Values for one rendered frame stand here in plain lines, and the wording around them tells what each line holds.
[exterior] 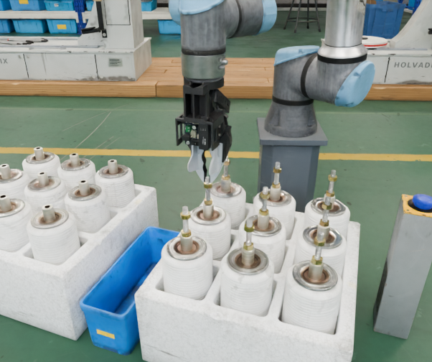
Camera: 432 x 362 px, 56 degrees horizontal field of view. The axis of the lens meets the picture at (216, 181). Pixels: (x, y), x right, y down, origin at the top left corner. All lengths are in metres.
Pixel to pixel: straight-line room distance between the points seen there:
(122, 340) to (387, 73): 2.28
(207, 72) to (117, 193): 0.47
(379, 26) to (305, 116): 4.03
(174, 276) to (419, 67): 2.31
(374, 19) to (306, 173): 4.00
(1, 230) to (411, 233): 0.83
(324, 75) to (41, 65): 2.12
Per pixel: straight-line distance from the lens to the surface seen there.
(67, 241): 0.90
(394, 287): 0.93
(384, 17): 5.13
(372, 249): 1.26
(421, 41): 2.96
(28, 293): 0.97
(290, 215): 0.92
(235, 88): 2.54
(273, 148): 1.14
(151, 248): 1.10
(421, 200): 0.85
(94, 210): 0.96
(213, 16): 0.68
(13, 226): 0.96
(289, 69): 1.10
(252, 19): 0.74
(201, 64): 0.68
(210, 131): 0.71
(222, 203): 0.92
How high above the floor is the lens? 0.71
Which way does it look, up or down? 28 degrees down
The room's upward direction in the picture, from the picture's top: straight up
